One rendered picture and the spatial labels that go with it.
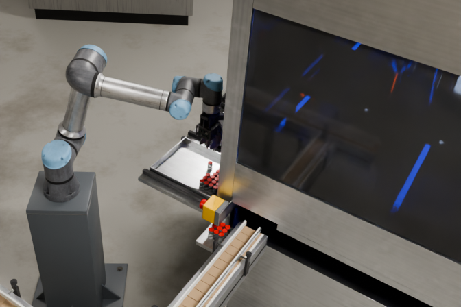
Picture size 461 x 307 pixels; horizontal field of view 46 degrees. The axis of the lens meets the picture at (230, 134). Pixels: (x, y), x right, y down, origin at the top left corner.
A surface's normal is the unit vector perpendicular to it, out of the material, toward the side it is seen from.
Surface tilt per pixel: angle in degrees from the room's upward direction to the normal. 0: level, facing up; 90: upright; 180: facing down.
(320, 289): 90
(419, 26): 90
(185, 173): 0
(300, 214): 90
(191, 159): 0
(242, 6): 90
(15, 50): 0
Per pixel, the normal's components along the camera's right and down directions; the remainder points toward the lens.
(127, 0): 0.06, 0.61
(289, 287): -0.52, 0.49
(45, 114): 0.07, -0.79
